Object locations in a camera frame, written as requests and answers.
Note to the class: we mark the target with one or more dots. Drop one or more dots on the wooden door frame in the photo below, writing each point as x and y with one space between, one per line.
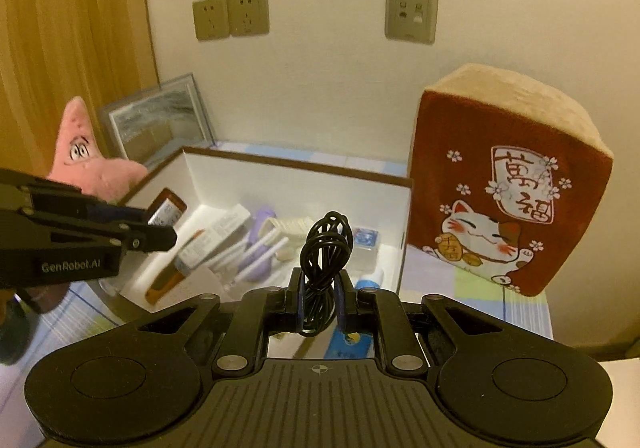
52 50

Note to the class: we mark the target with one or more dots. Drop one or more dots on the pink starfish plush toy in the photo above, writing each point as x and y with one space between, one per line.
79 162

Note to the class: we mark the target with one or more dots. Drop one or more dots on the right wall socket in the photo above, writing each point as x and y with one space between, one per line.
411 20

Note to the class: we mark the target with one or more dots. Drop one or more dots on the orange utility knife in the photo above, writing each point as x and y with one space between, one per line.
172 274

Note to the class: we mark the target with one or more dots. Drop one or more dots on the white wifi router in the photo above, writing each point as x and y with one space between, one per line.
240 261

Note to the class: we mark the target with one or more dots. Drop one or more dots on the blue dental floss box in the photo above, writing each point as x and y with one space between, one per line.
364 249

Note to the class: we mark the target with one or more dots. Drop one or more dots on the middle wall socket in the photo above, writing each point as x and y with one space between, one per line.
248 17

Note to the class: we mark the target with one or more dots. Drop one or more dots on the wall socket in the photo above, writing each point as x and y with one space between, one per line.
411 20
248 17
210 19

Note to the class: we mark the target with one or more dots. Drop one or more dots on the white plastic clip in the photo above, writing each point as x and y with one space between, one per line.
295 229

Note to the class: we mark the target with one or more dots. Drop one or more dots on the checkered tablecloth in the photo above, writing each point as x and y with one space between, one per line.
86 310

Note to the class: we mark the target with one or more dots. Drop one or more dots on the purple cylinder device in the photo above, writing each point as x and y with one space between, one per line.
262 271

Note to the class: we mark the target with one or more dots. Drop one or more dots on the brown storage box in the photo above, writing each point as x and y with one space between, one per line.
211 182

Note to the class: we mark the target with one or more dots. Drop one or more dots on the left wall socket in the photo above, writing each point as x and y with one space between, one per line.
210 19

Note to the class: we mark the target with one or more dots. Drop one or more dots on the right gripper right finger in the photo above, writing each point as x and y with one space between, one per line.
396 349

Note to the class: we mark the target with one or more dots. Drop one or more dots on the red lucky cat cushion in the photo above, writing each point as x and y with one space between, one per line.
507 174

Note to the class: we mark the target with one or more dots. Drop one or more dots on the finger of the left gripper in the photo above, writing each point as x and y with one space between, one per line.
37 197
100 227

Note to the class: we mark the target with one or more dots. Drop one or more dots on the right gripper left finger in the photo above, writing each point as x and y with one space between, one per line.
260 314

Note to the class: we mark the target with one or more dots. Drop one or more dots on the small white medicine box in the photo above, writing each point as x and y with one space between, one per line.
206 241

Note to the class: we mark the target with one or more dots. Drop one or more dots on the brown metal canister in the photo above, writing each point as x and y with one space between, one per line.
43 299

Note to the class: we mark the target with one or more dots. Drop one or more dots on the large white gold box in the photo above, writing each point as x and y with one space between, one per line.
202 280

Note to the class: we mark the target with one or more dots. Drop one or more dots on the brown spray bottle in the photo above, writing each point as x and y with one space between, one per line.
166 209

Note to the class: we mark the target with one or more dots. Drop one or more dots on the framed landscape picture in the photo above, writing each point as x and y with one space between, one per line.
154 123

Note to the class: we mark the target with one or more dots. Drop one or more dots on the green glass jar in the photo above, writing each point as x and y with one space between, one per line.
17 331

